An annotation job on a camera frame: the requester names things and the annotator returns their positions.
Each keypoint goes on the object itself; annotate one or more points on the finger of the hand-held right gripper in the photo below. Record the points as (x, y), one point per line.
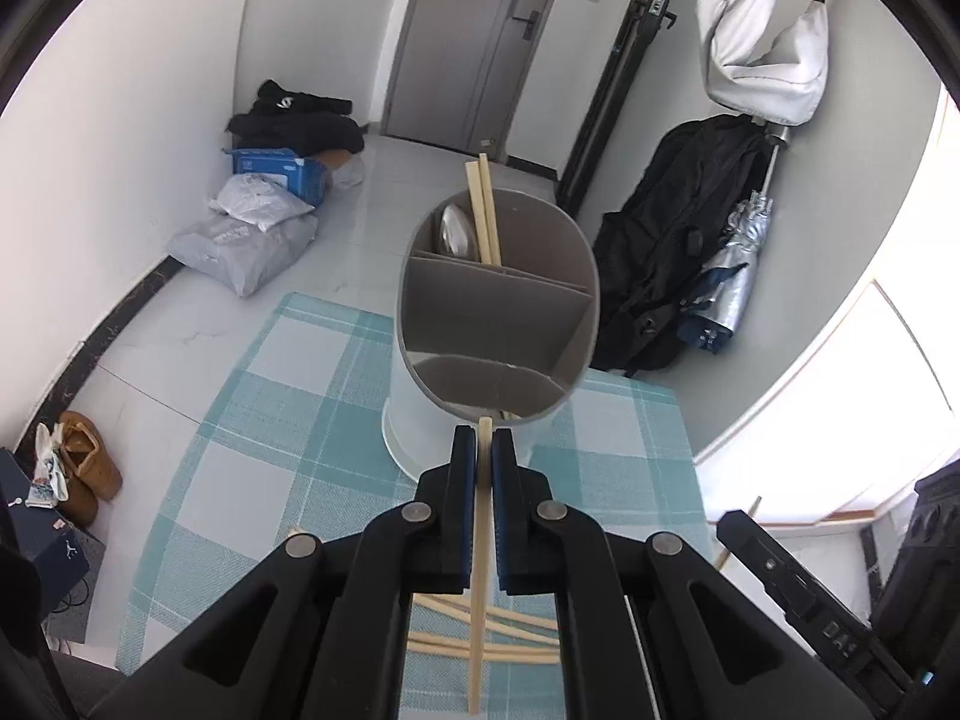
(765, 562)

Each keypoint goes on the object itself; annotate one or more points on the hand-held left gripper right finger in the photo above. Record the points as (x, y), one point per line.
(501, 465)

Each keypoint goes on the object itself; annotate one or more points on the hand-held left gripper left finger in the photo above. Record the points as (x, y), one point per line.
(469, 457)

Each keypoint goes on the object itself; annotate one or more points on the white oval utensil holder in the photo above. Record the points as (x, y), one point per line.
(480, 315)

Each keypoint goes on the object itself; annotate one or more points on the silver hammered spoon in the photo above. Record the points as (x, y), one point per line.
(454, 234)

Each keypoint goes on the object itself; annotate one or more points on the white shoulder bag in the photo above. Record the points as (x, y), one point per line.
(742, 30)

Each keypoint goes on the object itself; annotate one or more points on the black carved cabinet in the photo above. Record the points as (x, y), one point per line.
(937, 540)

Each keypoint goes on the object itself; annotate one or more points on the teal checked tablecloth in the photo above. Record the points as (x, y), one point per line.
(300, 420)

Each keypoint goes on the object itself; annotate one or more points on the bright window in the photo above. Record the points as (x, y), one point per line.
(862, 405)

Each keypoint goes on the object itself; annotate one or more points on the black backpack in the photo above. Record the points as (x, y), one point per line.
(652, 255)

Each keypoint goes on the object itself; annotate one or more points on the silver folded umbrella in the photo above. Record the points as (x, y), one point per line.
(724, 285)

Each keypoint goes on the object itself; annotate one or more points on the grey parcel bag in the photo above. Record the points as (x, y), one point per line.
(240, 255)

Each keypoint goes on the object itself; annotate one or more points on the small white plastic bag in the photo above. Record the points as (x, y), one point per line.
(349, 174)

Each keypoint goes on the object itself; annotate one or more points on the brown cardboard flap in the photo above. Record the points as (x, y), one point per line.
(334, 159)

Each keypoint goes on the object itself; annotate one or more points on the white parcel bag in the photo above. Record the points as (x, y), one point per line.
(255, 202)

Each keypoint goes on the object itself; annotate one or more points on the blue cardboard box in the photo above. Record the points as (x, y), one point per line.
(300, 169)

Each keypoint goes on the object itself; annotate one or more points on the black clothes pile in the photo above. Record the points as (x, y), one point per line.
(300, 131)

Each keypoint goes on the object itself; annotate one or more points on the black framed door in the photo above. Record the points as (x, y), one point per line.
(600, 105)

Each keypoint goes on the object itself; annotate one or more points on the grey entrance door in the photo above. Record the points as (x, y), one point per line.
(450, 52)

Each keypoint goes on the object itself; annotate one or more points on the white sock bundle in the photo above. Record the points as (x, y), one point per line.
(49, 465)

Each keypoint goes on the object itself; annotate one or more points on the dark blue shoe box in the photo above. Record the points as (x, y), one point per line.
(45, 547)

